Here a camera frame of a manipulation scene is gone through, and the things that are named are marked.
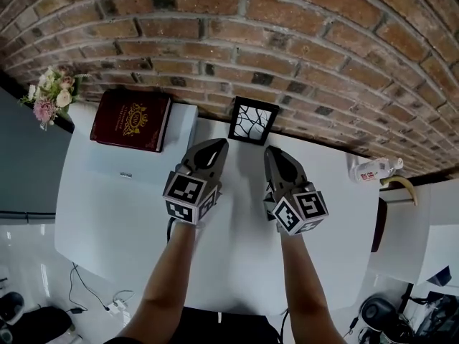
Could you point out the person's right forearm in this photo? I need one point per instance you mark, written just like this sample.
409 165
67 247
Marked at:
305 285

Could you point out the black and grey equipment pile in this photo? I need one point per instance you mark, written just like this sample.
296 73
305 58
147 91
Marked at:
423 321

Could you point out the person's left forearm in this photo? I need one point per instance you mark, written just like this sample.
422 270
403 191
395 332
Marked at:
168 281

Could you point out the dark red hardcover book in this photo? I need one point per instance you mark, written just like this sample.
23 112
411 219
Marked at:
129 120

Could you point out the white desk with drawers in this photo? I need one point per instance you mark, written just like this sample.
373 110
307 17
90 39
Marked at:
236 249

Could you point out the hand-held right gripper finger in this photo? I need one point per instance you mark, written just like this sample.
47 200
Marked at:
292 172
272 172

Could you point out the white cabinet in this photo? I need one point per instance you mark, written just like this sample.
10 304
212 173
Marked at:
412 242

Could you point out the white flat box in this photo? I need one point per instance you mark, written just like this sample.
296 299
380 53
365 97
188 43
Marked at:
143 163

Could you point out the grey refrigerator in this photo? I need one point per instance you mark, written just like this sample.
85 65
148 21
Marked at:
28 163

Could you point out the pink and white flower bouquet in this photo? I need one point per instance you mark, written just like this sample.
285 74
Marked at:
50 95

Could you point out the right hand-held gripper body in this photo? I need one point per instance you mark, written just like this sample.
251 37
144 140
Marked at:
297 211

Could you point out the dark grey tray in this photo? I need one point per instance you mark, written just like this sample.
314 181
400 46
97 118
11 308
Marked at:
440 277

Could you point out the person's dark trousers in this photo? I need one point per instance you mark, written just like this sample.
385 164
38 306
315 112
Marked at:
233 328

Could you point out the wooden chair dark red seat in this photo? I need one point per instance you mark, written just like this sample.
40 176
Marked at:
401 185

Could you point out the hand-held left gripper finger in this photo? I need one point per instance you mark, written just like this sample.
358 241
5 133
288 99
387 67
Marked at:
195 160
219 165

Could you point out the white power strip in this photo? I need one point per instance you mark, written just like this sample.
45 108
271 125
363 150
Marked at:
117 306

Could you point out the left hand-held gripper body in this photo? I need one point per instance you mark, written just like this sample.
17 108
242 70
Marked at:
190 199

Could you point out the black framed branch picture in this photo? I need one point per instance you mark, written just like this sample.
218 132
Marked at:
252 120

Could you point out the clear plastic water bottle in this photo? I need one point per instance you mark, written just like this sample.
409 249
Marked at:
373 170

